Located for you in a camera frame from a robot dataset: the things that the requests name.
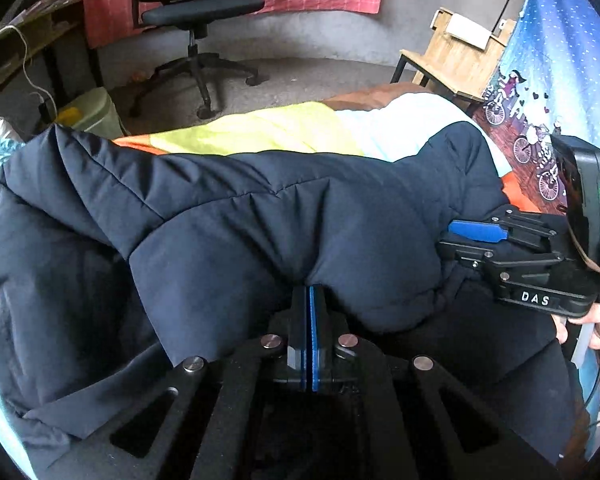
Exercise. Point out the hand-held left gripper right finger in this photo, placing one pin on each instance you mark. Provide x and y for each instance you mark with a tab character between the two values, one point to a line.
317	320

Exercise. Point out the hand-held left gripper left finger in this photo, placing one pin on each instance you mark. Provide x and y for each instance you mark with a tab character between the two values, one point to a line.
298	320

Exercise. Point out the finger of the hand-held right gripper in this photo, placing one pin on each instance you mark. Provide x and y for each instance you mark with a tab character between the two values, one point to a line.
475	230
465	251

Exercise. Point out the navy padded jacket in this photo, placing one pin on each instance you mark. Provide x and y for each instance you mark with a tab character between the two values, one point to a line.
230	210

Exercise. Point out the blue printed curtain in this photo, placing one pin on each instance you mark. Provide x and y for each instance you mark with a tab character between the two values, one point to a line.
555	60

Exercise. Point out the wooden side table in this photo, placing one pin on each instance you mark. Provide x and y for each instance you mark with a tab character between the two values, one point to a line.
445	60

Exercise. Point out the colourful patchwork blanket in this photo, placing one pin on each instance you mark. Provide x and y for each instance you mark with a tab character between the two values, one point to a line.
280	130

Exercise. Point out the white box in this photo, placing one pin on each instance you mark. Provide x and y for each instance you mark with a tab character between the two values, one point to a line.
470	30

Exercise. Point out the pale green waste bin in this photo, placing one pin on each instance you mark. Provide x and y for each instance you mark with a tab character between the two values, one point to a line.
97	110

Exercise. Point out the black office chair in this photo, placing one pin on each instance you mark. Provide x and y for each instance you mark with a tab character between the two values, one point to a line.
200	10

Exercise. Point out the power adapter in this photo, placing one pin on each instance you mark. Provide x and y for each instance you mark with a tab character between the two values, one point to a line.
46	109

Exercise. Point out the wooden desk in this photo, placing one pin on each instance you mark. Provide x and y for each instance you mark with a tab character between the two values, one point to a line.
40	30

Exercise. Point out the papers on desk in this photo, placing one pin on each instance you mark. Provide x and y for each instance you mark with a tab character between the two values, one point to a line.
45	7

